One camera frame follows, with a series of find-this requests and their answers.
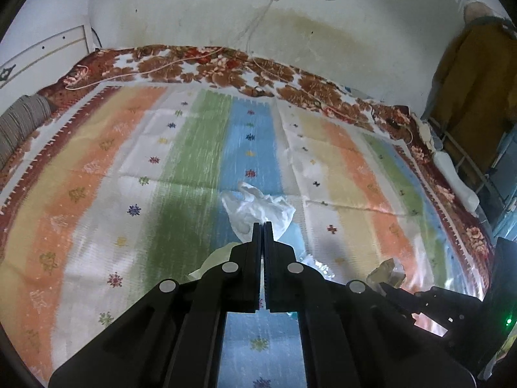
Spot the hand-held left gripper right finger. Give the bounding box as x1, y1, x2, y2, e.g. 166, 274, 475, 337
263, 220, 477, 388

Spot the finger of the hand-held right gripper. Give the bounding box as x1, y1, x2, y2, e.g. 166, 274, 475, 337
418, 285, 491, 317
380, 281, 451, 338

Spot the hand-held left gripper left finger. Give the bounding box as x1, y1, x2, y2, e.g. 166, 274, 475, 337
48, 222, 263, 388

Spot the tan paper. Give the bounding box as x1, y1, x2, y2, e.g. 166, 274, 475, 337
367, 258, 406, 289

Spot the clear plastic wrapper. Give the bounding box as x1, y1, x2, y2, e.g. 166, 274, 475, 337
299, 251, 336, 281

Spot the white plastic bag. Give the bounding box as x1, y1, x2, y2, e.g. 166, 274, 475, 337
220, 182, 297, 247

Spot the pale green paper scrap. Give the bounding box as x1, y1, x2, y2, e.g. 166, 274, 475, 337
186, 242, 243, 279

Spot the white rolled cloth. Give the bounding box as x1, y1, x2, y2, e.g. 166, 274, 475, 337
420, 121, 481, 215

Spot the striped pastel cloth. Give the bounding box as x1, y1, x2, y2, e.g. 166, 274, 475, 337
0, 85, 491, 388

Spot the brown floral blanket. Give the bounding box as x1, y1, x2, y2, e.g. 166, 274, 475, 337
0, 44, 497, 259

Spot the yellow hanging cloth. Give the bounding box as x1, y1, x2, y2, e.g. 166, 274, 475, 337
422, 20, 517, 195

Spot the grey striped pillow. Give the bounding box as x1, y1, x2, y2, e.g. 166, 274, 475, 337
0, 95, 57, 170

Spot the white headboard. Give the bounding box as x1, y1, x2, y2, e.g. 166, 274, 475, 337
0, 24, 91, 90

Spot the metal bed rail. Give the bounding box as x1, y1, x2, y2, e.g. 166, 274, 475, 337
428, 117, 517, 211

